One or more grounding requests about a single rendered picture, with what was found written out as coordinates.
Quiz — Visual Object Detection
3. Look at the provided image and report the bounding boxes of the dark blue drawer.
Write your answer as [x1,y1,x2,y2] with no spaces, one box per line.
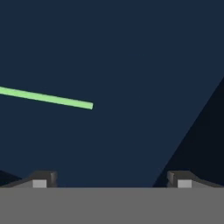
[0,0,224,188]

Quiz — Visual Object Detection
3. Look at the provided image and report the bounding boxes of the green straw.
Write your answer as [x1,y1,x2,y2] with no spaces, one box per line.
[0,86,95,111]

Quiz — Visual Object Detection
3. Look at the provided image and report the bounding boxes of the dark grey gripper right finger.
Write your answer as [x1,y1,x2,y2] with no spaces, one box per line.
[166,170,224,189]

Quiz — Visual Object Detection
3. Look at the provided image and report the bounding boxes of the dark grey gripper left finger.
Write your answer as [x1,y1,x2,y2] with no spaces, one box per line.
[0,170,59,189]

